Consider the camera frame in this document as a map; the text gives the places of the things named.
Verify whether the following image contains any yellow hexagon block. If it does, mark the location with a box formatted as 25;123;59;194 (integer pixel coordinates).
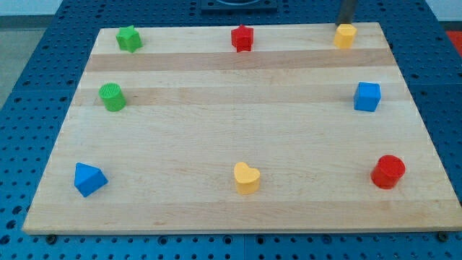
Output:
334;24;357;49

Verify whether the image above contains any yellow heart block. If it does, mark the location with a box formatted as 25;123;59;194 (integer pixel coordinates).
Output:
233;162;261;195

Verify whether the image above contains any wooden board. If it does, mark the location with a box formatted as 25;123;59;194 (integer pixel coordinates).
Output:
23;22;461;235

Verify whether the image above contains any red star block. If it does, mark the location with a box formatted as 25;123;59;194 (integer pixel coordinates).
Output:
231;25;254;53

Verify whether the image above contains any green cylinder block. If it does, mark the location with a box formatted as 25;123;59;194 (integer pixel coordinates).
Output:
98;82;126;112

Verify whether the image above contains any green star block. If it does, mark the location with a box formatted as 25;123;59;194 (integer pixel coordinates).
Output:
116;25;143;53

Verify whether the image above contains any blue cube block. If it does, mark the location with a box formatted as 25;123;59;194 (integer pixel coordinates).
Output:
354;82;381;112

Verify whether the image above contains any blue triangle block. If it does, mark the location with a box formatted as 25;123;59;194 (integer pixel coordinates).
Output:
74;162;108;197

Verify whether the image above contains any red cylinder block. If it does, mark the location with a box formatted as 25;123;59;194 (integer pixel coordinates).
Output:
370;155;406;189

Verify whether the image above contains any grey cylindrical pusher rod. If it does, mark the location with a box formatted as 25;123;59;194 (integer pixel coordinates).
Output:
336;0;358;26

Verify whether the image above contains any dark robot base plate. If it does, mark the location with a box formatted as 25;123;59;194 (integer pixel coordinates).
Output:
199;0;278;13

